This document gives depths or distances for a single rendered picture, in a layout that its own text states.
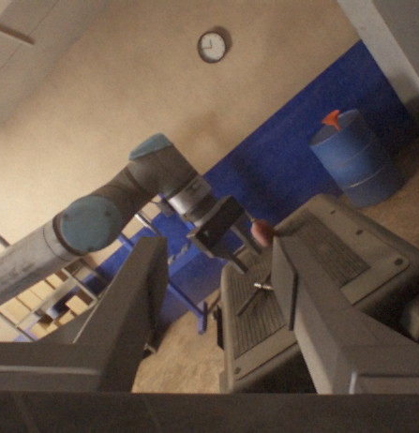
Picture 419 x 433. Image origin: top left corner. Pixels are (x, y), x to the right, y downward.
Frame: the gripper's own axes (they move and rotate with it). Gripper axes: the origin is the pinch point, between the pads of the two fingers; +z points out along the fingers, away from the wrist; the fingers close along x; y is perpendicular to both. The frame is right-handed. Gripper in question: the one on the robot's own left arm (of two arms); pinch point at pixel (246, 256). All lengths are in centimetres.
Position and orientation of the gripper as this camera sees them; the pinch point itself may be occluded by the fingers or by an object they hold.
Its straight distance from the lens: 70.9
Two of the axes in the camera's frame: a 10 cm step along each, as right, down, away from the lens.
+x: 6.3, -6.8, 3.7
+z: 6.6, 7.2, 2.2
